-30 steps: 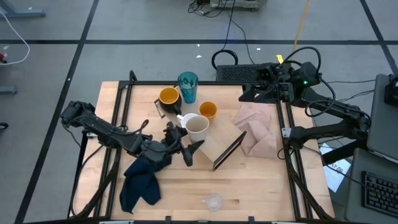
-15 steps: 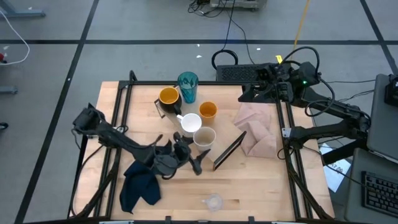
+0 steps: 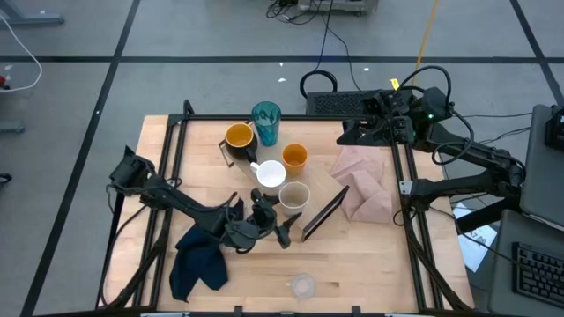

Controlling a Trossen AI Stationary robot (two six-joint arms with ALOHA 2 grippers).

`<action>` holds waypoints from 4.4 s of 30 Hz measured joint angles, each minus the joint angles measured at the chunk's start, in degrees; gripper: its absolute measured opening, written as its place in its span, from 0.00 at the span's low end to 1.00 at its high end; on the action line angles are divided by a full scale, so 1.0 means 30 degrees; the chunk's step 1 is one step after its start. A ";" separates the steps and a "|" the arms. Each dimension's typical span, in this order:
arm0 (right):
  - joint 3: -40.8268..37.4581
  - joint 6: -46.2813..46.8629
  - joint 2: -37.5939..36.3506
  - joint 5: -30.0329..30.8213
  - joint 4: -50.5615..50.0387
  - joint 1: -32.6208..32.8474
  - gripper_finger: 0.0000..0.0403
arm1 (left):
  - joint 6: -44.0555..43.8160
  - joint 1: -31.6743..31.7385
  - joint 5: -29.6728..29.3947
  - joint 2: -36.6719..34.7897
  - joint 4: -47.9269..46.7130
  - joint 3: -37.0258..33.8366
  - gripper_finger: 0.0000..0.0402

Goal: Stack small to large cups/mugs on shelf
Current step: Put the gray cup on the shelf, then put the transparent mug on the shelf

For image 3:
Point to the grey flat panel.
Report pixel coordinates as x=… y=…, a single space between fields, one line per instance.
x=542 y=176

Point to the black vented computer box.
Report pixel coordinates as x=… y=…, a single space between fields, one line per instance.
x=335 y=103

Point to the teal faceted plastic tumbler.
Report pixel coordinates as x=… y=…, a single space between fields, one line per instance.
x=266 y=125

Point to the black keyboard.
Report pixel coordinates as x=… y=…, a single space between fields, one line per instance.
x=542 y=273

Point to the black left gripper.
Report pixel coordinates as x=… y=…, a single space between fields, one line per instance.
x=264 y=220

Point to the navy blue cloth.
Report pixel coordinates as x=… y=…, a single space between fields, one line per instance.
x=198 y=260

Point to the grey metal table foot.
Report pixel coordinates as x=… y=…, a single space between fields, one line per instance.
x=11 y=127
x=31 y=18

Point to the grey desk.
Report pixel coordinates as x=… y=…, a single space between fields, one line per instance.
x=502 y=273

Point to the black rig frame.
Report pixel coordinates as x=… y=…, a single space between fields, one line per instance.
x=211 y=117

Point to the black mug orange inside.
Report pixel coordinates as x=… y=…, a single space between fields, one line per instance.
x=240 y=136

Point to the black boxy device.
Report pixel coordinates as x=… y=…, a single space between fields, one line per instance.
x=555 y=130

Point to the grey equipment cart base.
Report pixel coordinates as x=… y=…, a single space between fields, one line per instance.
x=339 y=5

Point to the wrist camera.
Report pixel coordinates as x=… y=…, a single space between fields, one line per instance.
x=262 y=196
x=373 y=105

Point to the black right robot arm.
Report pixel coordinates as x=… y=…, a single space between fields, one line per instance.
x=476 y=152

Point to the beige cup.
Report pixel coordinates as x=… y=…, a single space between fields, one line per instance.
x=294 y=197

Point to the white mug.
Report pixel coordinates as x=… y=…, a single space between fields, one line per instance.
x=271 y=174

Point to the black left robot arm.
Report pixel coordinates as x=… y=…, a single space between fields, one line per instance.
x=176 y=202

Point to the red small object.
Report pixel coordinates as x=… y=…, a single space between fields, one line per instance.
x=3 y=82

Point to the orange cup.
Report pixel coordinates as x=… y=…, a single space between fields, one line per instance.
x=294 y=156

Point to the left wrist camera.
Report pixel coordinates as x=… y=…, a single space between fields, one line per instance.
x=262 y=196

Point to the white paper sheet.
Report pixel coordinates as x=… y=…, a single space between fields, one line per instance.
x=478 y=251

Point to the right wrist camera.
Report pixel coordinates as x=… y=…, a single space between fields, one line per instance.
x=373 y=105

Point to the pink cloth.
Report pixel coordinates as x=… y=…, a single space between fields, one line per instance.
x=361 y=176

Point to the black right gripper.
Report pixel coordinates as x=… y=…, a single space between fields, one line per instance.
x=418 y=114

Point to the clear glass mug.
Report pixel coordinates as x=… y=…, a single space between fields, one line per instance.
x=303 y=286

